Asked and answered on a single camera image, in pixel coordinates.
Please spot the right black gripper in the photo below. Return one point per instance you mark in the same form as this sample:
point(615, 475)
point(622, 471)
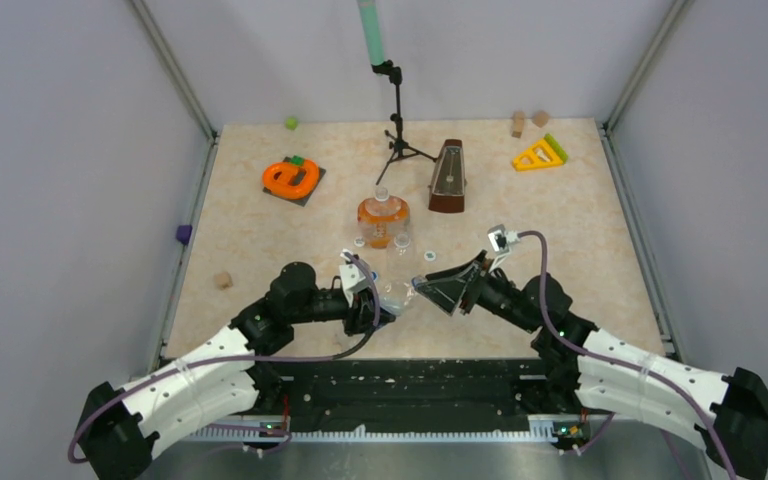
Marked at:
point(446, 288)

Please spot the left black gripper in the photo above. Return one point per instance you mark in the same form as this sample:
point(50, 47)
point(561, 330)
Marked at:
point(360, 318)

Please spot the blue water bottle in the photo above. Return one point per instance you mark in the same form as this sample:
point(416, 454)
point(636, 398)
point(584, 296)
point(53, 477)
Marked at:
point(397, 297)

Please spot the orange clear plastic bottle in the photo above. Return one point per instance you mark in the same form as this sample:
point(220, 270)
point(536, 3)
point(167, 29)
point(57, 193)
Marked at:
point(381, 217)

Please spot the clear bottle blue cap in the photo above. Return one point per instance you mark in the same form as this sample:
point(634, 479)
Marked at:
point(401, 258)

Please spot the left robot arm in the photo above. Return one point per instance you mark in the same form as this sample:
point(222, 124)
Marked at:
point(122, 430)

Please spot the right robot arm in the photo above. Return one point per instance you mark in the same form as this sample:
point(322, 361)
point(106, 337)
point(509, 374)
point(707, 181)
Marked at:
point(725, 415)

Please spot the brown metronome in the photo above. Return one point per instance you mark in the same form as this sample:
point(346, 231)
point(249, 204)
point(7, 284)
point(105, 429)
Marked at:
point(448, 182)

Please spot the wooden cube near left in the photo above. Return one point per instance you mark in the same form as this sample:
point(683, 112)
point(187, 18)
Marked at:
point(223, 280)

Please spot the yellow triangle toy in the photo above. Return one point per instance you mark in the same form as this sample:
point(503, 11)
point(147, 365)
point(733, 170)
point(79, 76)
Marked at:
point(541, 155)

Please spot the green stick toy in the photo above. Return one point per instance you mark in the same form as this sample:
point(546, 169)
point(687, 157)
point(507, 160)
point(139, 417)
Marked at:
point(556, 147)

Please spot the left wooden block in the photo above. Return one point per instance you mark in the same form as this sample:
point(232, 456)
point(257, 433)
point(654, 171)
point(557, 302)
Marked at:
point(519, 120)

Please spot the wooden block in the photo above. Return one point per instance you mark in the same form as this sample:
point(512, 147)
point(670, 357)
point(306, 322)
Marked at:
point(519, 120)
point(540, 119)

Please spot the right wooden block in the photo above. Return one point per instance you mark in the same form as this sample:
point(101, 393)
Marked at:
point(540, 119)

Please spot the purple block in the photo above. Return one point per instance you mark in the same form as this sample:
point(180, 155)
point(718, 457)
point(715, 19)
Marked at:
point(183, 234)

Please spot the black tripod stand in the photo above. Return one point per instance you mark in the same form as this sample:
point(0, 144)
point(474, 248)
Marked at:
point(400, 148)

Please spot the green foam microphone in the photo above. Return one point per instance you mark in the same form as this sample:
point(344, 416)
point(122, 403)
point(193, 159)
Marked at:
point(372, 33)

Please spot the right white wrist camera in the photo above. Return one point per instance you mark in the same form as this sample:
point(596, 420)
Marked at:
point(502, 241)

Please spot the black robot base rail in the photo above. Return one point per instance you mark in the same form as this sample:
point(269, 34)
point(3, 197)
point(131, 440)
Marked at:
point(426, 400)

